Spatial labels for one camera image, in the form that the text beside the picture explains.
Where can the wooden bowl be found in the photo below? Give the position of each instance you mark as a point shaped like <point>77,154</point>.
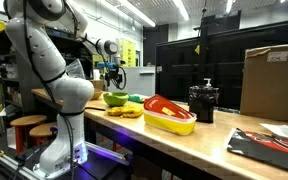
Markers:
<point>97,93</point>

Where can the black camera stand pole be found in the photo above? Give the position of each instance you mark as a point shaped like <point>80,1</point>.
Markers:
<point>203,40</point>

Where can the yellow cloth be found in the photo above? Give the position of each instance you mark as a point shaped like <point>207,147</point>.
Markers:
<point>126,111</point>

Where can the large cardboard box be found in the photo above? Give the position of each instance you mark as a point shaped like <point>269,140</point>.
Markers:
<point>265,83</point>

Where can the large wooden stool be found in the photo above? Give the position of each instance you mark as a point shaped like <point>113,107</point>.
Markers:
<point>20,124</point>

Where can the green sponge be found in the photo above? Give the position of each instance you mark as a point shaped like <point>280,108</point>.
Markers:
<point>136,98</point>

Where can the red black magazine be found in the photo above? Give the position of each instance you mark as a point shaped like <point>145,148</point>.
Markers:
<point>269,149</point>

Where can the small wooden stool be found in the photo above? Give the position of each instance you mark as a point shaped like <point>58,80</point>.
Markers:
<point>42,132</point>

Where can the yellow container with red lid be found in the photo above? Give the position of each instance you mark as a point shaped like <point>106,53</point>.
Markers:
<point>161,113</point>

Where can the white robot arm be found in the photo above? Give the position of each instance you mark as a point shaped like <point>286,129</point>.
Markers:
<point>26,31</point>

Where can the white paper sheet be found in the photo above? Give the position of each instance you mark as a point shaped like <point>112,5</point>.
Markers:
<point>281,130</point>

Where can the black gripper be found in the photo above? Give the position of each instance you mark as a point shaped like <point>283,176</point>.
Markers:
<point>113,77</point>

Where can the green bowl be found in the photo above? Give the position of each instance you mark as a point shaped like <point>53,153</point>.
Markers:
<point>114,99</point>

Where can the black jar with pump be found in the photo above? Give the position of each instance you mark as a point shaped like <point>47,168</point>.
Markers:
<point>202,99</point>

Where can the dark storage shelf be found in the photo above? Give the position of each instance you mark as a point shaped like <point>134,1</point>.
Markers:
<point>18,78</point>

